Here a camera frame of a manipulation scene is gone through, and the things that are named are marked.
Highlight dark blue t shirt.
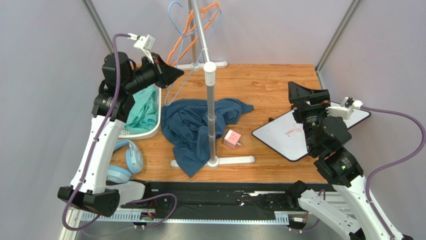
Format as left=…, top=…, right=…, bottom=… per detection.
left=160, top=98, right=255, bottom=178

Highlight pink power adapter cube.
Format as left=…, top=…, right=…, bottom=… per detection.
left=223, top=130, right=242, bottom=150

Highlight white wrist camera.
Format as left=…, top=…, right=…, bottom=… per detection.
left=127, top=33, right=156, bottom=64
left=327, top=97, right=364, bottom=120

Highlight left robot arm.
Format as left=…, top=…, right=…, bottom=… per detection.
left=57, top=52, right=184, bottom=217

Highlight orange plastic hanger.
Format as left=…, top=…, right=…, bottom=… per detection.
left=166, top=0, right=222, bottom=67

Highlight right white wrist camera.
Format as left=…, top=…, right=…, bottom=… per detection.
left=327, top=97, right=364, bottom=120

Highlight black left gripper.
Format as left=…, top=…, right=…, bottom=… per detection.
left=124, top=52, right=184, bottom=95

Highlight silver clothes rack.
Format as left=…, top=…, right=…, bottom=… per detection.
left=191, top=0, right=255, bottom=169

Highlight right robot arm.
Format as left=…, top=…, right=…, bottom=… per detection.
left=287, top=81, right=409, bottom=240

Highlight white perforated plastic basket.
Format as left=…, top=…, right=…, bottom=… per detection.
left=119, top=84, right=162, bottom=140

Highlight teal t shirt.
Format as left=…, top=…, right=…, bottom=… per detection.
left=124, top=85, right=159, bottom=135

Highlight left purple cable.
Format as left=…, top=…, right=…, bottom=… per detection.
left=61, top=33, right=134, bottom=232

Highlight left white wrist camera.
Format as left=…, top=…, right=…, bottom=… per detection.
left=127, top=33, right=156, bottom=64

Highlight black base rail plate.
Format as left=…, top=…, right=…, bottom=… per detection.
left=123, top=181, right=303, bottom=220

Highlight light blue headphones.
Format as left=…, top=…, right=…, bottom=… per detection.
left=106, top=139, right=144, bottom=184

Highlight white dry erase board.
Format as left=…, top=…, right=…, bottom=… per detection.
left=252, top=108, right=371, bottom=162

